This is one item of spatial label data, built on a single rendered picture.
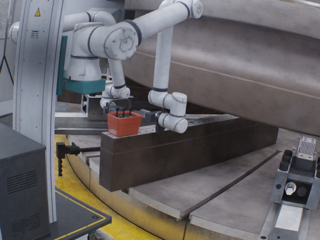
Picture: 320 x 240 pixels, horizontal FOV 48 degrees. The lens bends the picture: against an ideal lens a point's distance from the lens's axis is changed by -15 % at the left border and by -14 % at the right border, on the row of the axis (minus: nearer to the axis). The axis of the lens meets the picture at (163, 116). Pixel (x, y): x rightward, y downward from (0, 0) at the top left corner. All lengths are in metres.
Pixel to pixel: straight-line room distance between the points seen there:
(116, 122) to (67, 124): 1.30
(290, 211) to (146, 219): 1.05
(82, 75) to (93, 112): 1.83
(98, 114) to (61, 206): 1.55
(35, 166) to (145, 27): 0.84
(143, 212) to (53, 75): 1.30
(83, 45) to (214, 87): 1.27
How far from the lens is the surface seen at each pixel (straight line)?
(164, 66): 2.35
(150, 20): 1.95
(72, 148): 3.29
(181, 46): 3.27
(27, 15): 2.09
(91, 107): 3.70
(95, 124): 3.84
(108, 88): 2.94
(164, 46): 2.34
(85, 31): 1.88
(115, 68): 2.78
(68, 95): 4.95
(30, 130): 2.11
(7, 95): 5.66
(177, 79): 3.09
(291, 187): 2.45
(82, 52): 1.90
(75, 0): 7.54
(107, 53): 1.77
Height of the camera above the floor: 1.47
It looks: 14 degrees down
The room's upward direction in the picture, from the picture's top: 7 degrees clockwise
